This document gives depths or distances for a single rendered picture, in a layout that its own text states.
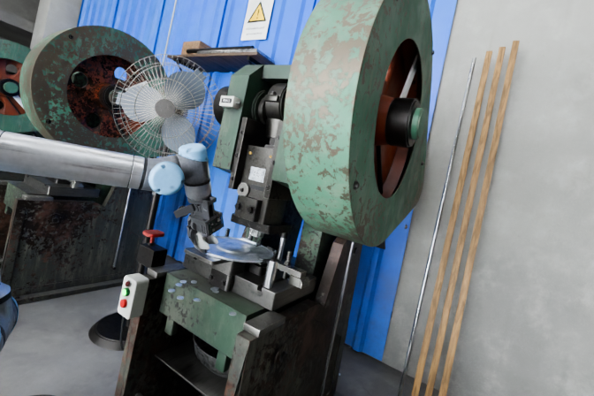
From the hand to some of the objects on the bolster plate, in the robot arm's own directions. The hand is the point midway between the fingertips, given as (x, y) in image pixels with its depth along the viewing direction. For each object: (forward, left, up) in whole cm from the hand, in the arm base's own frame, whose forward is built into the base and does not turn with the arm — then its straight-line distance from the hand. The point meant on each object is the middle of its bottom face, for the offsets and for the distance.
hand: (202, 248), depth 102 cm
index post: (+17, -16, -9) cm, 25 cm away
